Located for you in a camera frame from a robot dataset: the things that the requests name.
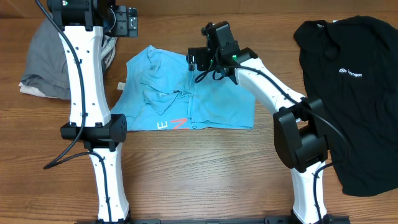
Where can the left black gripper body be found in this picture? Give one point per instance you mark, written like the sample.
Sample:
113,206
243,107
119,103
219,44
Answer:
120,28

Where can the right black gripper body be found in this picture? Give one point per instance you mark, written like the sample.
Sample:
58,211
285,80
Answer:
204,58

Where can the light blue printed t-shirt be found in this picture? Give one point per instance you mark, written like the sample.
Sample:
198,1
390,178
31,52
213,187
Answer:
160,94

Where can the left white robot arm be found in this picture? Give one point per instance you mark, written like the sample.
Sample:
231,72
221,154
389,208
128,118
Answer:
82,26

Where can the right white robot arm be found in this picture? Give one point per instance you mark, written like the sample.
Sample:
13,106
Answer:
299,136

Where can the grey folded shorts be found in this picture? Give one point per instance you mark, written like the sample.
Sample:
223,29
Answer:
46,61

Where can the black t-shirt white logo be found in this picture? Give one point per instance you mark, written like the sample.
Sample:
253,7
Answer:
351,65

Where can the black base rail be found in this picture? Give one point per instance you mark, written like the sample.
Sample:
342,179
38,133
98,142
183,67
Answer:
329,219

